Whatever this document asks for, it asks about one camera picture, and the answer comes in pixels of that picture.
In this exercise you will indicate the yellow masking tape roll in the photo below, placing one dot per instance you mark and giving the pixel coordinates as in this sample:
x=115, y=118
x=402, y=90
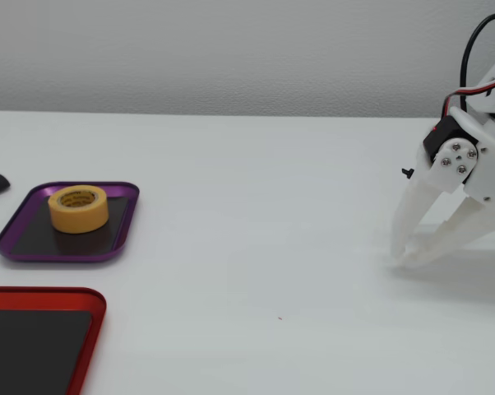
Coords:
x=79, y=216

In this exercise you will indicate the purple metal dish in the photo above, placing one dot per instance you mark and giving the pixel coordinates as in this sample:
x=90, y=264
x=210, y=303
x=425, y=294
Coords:
x=124, y=222

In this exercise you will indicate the red metal dish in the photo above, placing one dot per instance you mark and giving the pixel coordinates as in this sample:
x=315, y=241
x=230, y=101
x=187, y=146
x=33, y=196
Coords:
x=46, y=297

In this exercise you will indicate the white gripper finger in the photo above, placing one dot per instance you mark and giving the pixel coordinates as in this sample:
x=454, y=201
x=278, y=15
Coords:
x=467, y=226
x=412, y=205

